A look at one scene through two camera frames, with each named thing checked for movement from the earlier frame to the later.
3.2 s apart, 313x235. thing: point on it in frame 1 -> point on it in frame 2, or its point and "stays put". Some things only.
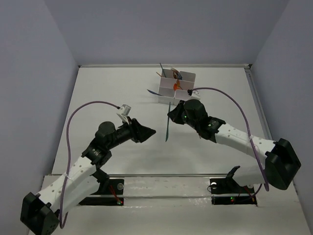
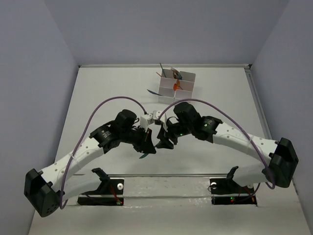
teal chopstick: (162, 69) stays put
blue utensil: (153, 92) stays put
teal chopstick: (168, 122) -> (144, 155)
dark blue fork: (180, 75) stays put
